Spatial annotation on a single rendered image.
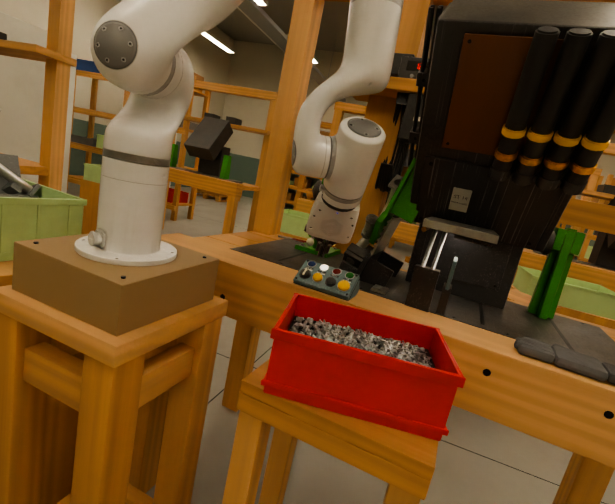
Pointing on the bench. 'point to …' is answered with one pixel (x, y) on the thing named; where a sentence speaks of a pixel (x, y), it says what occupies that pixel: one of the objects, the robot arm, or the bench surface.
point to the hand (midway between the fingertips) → (322, 247)
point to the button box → (325, 281)
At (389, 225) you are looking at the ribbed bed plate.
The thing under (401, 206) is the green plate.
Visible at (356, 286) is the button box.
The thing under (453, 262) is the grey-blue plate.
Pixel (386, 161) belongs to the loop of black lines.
